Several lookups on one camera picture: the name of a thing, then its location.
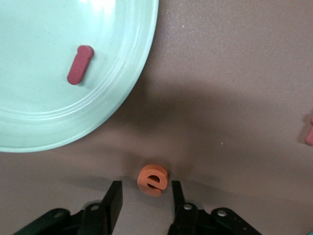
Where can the orange letter f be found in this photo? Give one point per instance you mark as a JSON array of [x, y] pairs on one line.
[[310, 137]]

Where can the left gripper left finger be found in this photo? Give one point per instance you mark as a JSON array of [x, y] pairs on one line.
[[115, 203]]

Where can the pale green plate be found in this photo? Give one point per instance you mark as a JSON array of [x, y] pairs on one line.
[[36, 110]]

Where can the orange letter e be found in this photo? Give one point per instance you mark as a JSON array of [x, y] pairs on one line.
[[144, 181]]

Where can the dark red letter i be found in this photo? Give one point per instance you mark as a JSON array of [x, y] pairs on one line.
[[79, 66]]

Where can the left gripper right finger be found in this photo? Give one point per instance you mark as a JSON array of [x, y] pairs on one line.
[[181, 215]]

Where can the brown table cover sheet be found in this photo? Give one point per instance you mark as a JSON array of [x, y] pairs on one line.
[[232, 73]]

